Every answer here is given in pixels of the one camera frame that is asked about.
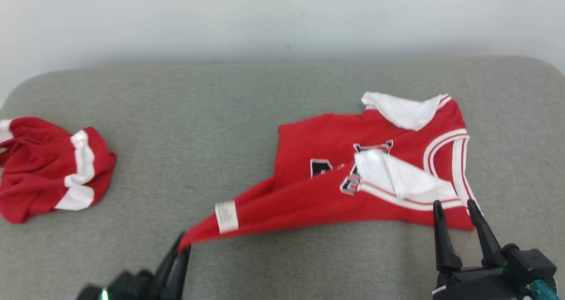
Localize black camera cable teal plug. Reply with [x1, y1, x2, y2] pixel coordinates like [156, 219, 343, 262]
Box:
[527, 279, 556, 300]

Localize red shorts with white stripe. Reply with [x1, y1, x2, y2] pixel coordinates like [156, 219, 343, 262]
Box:
[0, 116, 117, 225]

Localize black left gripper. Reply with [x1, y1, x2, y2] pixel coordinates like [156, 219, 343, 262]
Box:
[79, 234, 192, 300]

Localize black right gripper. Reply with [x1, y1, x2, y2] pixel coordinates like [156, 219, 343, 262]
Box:
[431, 198, 530, 300]

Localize grey fabric sofa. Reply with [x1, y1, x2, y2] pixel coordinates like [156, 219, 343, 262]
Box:
[0, 55, 565, 300]

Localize red basketball jersey with lettering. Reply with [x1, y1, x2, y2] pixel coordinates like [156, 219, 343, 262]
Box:
[177, 91, 483, 253]

